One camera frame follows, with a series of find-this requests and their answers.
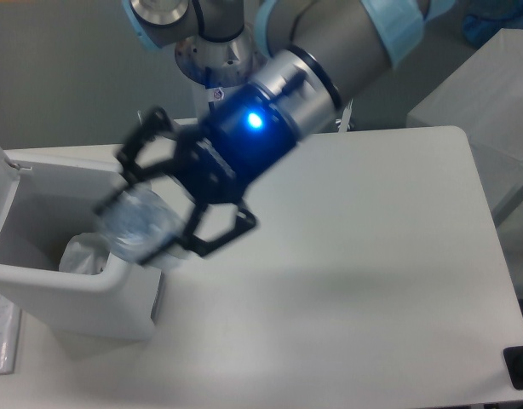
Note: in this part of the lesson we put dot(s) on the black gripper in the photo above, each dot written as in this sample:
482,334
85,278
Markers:
240,140

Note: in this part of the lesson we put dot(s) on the clear plastic water bottle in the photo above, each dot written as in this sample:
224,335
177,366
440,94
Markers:
136,223

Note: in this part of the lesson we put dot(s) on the white plastic package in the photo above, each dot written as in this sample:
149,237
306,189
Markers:
85,254

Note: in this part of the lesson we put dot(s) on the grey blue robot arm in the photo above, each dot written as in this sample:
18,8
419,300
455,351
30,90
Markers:
365,37

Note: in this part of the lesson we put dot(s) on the white open trash can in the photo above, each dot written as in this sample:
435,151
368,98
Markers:
44,202

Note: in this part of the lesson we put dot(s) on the white cabinet at right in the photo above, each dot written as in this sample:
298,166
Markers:
484,98

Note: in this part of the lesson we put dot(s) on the blue object top right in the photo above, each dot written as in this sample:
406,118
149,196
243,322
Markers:
484,19

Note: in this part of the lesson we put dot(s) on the black device at edge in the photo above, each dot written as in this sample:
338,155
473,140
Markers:
514,361

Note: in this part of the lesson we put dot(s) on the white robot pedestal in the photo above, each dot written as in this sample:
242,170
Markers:
202,68

